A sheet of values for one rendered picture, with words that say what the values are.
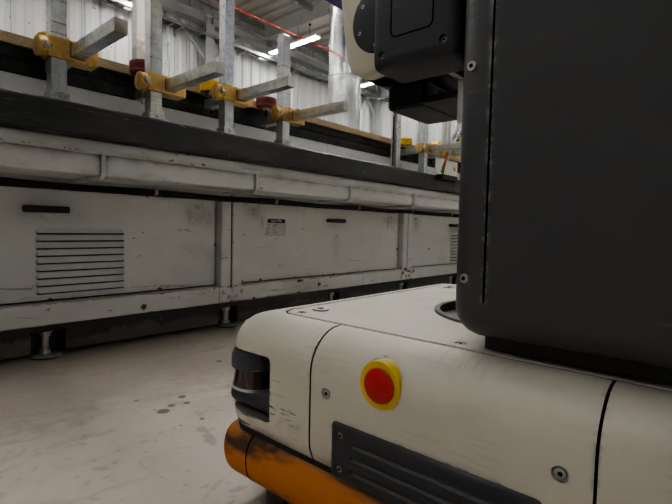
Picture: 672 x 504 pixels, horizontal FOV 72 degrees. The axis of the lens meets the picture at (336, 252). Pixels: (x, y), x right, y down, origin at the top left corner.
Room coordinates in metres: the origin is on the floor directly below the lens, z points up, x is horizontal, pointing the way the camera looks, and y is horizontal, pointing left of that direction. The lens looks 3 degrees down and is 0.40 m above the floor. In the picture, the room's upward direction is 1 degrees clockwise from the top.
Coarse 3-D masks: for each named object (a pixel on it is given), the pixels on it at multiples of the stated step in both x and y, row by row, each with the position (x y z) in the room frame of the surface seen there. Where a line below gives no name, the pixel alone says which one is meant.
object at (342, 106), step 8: (328, 104) 1.61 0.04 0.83; (336, 104) 1.59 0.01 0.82; (344, 104) 1.57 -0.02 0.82; (296, 112) 1.71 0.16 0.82; (304, 112) 1.69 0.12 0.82; (312, 112) 1.66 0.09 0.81; (320, 112) 1.63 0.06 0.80; (328, 112) 1.61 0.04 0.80; (336, 112) 1.61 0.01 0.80; (264, 120) 1.83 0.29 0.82; (272, 120) 1.80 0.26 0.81; (296, 120) 1.74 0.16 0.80
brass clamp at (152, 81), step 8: (144, 72) 1.32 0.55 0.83; (152, 72) 1.32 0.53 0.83; (136, 80) 1.32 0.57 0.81; (144, 80) 1.31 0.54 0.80; (152, 80) 1.32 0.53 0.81; (160, 80) 1.34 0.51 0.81; (136, 88) 1.33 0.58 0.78; (144, 88) 1.32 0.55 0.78; (152, 88) 1.32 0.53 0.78; (160, 88) 1.34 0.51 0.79; (168, 96) 1.39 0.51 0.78; (176, 96) 1.38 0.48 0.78; (184, 96) 1.40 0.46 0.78
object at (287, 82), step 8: (272, 80) 1.42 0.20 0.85; (280, 80) 1.40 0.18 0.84; (288, 80) 1.38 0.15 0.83; (248, 88) 1.50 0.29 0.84; (256, 88) 1.47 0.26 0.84; (264, 88) 1.45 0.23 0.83; (272, 88) 1.42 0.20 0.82; (280, 88) 1.41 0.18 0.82; (288, 88) 1.41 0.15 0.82; (240, 96) 1.53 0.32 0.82; (248, 96) 1.50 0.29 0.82; (256, 96) 1.50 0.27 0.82; (208, 104) 1.65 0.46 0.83; (216, 104) 1.62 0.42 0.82
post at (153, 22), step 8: (152, 0) 1.33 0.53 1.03; (160, 0) 1.35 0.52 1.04; (152, 8) 1.33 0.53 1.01; (160, 8) 1.35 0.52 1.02; (152, 16) 1.33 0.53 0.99; (160, 16) 1.35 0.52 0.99; (152, 24) 1.33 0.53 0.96; (160, 24) 1.35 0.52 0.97; (152, 32) 1.33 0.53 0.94; (160, 32) 1.35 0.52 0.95; (152, 40) 1.33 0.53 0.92; (160, 40) 1.35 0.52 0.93; (152, 48) 1.33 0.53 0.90; (160, 48) 1.35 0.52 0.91; (152, 56) 1.33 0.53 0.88; (160, 56) 1.35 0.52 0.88; (152, 64) 1.33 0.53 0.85; (160, 64) 1.35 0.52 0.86; (160, 72) 1.35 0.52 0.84; (152, 96) 1.33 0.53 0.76; (160, 96) 1.35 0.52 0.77; (152, 104) 1.33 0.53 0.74; (160, 104) 1.35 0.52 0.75; (160, 112) 1.35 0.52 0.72
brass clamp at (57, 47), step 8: (40, 40) 1.12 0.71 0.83; (48, 40) 1.13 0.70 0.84; (56, 40) 1.14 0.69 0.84; (64, 40) 1.15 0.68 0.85; (40, 48) 1.12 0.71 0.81; (48, 48) 1.13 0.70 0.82; (56, 48) 1.14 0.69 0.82; (64, 48) 1.15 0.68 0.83; (40, 56) 1.14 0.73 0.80; (48, 56) 1.14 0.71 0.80; (56, 56) 1.14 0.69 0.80; (64, 56) 1.15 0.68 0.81; (96, 56) 1.21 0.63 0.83; (72, 64) 1.19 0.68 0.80; (80, 64) 1.19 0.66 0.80; (88, 64) 1.19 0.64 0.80; (96, 64) 1.21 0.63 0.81
